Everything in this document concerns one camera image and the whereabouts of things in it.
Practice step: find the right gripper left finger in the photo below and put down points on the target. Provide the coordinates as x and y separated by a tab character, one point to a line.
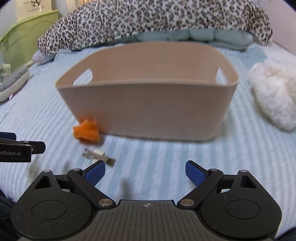
84	182

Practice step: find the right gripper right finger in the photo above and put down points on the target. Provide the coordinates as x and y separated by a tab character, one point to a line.
204	180

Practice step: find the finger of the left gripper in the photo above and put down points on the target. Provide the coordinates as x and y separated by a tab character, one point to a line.
36	147
8	136

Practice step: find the orange cloth piece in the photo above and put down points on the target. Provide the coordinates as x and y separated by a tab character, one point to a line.
87	131

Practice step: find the blue striped bed sheet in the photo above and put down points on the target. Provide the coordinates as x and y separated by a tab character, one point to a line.
146	169

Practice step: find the grey plush toy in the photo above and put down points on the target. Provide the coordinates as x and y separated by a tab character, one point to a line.
14	82

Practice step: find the small green patterned box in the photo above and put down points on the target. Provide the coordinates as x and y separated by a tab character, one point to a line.
5	70

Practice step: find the person's denim leg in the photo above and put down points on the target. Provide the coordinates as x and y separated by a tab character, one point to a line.
7	230

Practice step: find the pink floral pillow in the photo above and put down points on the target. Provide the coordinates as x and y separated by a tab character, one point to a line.
41	58

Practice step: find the green plastic storage box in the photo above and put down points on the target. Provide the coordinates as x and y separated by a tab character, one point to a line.
18	44

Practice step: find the beige plastic storage bin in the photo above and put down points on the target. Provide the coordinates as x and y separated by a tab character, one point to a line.
177	91

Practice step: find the white fluffy plush toy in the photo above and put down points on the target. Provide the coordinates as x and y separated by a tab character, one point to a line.
272	83

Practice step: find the white cartoon printed board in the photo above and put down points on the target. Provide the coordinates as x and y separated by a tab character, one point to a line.
27	8

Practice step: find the leopard print blanket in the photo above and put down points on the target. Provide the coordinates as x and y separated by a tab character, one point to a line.
98	22

